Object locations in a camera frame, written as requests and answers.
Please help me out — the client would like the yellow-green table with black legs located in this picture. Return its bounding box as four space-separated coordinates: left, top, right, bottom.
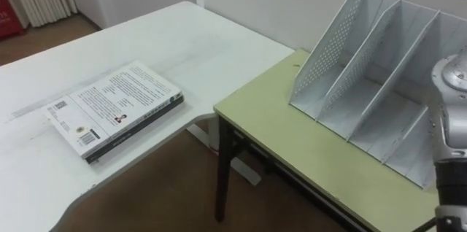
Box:
213 48 441 232

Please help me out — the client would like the white desk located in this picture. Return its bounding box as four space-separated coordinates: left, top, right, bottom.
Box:
0 1 296 232

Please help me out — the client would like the white and black book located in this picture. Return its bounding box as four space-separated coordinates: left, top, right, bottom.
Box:
43 60 185 165

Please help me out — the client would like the white perforated file organizer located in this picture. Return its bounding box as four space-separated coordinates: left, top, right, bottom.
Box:
288 0 467 190

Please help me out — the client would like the red box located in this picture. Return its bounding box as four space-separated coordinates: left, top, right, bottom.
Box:
0 0 26 39

